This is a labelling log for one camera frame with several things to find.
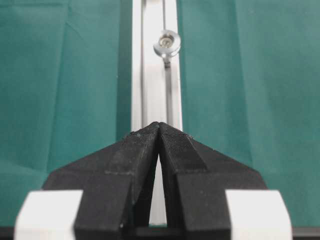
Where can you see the left silver shaft pulley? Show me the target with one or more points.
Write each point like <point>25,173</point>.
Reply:
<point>167,46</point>

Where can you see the silver aluminium extrusion rail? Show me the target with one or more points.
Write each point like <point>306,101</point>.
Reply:
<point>155,90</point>

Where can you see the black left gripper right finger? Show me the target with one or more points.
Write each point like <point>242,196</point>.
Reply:
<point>195,178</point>

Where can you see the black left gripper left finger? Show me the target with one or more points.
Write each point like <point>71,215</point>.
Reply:
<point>117,182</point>

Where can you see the green cloth mat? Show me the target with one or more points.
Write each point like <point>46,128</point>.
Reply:
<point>250,87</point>

